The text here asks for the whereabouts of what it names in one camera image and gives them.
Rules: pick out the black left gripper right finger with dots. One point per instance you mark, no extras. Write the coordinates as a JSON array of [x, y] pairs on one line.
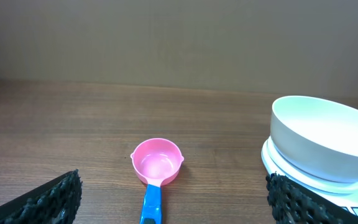
[[294, 203]]

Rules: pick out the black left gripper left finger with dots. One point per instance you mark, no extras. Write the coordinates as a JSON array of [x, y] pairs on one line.
[[57, 201]]

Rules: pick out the pink scoop with blue handle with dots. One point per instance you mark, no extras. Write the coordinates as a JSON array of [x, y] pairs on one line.
[[157, 162]]

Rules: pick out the white digital kitchen scale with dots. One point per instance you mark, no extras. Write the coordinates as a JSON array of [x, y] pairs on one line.
[[344, 195]]

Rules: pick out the white bowl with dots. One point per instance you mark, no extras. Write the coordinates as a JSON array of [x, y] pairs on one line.
[[318, 136]]

